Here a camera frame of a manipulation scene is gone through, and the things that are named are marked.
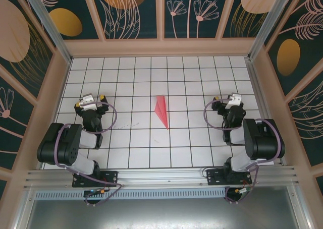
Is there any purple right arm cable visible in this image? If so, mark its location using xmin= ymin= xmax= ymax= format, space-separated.
xmin=203 ymin=99 xmax=283 ymax=205

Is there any arm base electronics board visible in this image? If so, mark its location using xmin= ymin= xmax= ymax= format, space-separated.
xmin=225 ymin=187 xmax=254 ymax=204
xmin=83 ymin=188 xmax=108 ymax=207

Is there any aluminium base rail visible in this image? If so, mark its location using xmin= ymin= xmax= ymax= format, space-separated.
xmin=24 ymin=165 xmax=301 ymax=189

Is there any aluminium side rail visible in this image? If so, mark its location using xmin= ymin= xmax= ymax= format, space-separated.
xmin=245 ymin=57 xmax=287 ymax=168

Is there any aluminium frame post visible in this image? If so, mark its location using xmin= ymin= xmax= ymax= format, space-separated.
xmin=247 ymin=0 xmax=290 ymax=61
xmin=20 ymin=0 xmax=73 ymax=65

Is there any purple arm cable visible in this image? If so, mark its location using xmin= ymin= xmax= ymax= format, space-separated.
xmin=203 ymin=99 xmax=283 ymax=205
xmin=55 ymin=101 xmax=123 ymax=207

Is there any pink paper sheet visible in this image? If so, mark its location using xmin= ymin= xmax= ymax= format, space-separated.
xmin=154 ymin=95 xmax=169 ymax=131

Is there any grey slotted cable duct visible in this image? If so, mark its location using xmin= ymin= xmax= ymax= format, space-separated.
xmin=34 ymin=190 xmax=228 ymax=200

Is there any grey metal panel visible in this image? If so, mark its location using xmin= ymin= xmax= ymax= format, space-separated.
xmin=24 ymin=186 xmax=308 ymax=229

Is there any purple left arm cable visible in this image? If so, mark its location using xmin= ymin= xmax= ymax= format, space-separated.
xmin=55 ymin=101 xmax=123 ymax=207

